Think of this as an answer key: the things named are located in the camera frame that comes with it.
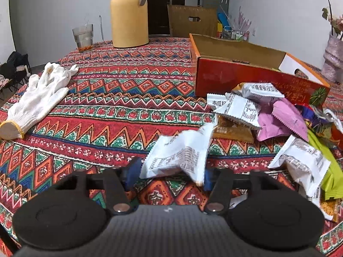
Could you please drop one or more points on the brown snack packet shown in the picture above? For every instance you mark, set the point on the brown snack packet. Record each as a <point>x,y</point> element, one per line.
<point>233,135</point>

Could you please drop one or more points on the green snack packet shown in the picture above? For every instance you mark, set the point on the green snack packet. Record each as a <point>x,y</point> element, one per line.
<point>332,176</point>

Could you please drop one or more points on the white cotton glove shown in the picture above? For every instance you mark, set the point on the white cotton glove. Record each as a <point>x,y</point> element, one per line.
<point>34,99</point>

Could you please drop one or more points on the red cardboard box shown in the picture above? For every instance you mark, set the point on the red cardboard box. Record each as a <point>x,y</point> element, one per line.
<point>241,77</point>

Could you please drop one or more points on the black chair with clothes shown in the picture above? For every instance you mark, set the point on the black chair with clothes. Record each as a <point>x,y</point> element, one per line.
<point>16,64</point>

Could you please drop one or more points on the yellow thermos jug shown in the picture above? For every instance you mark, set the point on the yellow thermos jug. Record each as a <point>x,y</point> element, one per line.
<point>128,18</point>

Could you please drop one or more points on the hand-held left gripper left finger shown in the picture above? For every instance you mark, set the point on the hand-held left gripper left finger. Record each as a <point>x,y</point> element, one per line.
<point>132,172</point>

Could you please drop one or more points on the brown cardboard box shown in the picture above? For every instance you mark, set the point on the brown cardboard box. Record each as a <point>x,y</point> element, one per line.
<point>182,26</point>

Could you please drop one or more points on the pink vase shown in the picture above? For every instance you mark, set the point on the pink vase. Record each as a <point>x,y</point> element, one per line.
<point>333,56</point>

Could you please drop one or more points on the dark door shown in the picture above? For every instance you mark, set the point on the dark door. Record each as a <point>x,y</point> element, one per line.
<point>163,5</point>

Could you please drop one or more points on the clear bottle organizer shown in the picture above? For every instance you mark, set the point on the clear bottle organizer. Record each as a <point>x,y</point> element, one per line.
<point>235,34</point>

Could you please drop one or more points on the dark purple snack packet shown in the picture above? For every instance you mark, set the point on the dark purple snack packet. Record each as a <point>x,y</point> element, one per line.
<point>316,120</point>

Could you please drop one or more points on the yellow plastic toy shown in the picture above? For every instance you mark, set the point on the yellow plastic toy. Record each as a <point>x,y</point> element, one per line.
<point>219,27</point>

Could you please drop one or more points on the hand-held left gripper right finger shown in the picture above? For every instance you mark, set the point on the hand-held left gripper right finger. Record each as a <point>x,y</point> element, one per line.
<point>209,180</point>

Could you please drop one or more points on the glass cup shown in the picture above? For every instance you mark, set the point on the glass cup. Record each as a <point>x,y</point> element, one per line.
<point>83,38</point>

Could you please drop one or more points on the pink snack packet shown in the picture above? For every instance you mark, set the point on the pink snack packet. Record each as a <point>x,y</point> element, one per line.
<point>270,128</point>
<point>292,115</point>

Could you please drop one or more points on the blue plastic toy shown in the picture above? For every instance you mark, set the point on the blue plastic toy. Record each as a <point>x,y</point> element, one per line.
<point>222,18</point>

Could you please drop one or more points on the lilac decorative plant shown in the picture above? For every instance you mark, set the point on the lilac decorative plant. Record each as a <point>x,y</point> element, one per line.
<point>242,18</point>

